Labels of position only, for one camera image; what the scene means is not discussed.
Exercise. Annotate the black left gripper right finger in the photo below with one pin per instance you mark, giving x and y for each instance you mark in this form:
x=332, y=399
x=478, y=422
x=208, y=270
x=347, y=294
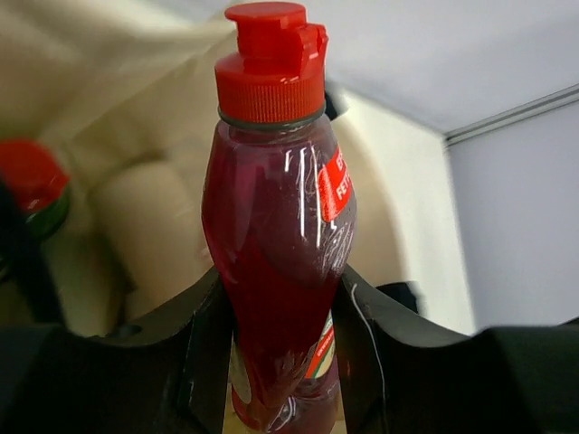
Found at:
x=402, y=373

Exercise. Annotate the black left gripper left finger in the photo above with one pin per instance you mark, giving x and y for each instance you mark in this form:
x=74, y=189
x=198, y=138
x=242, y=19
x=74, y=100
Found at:
x=166, y=372

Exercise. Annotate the beige pump lotion bottle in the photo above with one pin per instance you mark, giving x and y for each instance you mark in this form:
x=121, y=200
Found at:
x=127, y=247

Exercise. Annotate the red dish soap bottle back-label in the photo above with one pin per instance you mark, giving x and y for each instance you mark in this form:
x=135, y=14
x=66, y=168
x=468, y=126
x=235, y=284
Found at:
x=279, y=218

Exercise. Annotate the cream canvas tote bag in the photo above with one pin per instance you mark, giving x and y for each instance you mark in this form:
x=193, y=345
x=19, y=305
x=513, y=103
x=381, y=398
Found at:
x=108, y=85

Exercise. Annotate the aluminium frame post right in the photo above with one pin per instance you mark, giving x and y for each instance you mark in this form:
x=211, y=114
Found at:
x=532, y=109

